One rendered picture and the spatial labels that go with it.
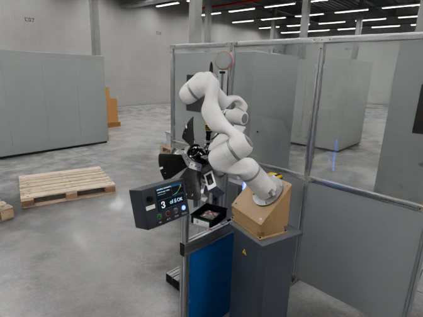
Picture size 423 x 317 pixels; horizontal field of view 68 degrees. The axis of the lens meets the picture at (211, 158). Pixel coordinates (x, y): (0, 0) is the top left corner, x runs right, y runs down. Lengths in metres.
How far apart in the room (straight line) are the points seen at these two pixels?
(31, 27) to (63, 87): 7.13
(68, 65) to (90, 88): 0.67
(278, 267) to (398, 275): 1.04
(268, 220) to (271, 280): 0.36
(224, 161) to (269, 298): 0.85
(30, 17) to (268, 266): 13.63
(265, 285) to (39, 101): 6.35
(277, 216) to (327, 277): 1.25
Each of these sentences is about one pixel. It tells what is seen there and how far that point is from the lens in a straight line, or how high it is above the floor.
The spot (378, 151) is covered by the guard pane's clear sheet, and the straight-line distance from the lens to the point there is 2.43.
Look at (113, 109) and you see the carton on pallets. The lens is 10.49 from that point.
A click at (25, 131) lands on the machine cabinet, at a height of 0.49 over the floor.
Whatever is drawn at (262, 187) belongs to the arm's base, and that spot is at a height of 1.21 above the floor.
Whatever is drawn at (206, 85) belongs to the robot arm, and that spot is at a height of 1.72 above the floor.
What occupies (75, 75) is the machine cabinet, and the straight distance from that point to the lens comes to 7.71.
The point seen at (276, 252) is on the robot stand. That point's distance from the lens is 1.82.
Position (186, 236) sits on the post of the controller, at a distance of 1.80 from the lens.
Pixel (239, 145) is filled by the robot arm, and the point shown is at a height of 1.45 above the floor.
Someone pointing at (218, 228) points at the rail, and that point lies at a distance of 1.98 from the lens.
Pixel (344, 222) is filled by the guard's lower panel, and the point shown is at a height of 0.72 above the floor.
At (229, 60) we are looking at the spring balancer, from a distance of 2.88.
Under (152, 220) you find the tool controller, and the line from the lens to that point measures 1.52.
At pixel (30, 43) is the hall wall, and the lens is 14.46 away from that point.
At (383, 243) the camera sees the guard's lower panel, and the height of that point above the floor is 0.66.
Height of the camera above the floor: 1.79
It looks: 15 degrees down
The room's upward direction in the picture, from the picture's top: 2 degrees clockwise
